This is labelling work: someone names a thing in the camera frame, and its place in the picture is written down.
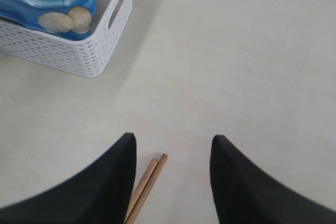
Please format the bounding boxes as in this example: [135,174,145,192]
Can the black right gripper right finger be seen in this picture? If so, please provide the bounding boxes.
[210,135,335,223]

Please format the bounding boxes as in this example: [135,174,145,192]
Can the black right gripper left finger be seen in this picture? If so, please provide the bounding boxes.
[1,133,137,223]

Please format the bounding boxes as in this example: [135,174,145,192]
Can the white perforated plastic basket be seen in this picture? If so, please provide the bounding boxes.
[1,0,133,78]

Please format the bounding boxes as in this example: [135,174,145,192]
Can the blue Lay's chips bag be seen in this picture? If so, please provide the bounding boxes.
[1,0,97,40]

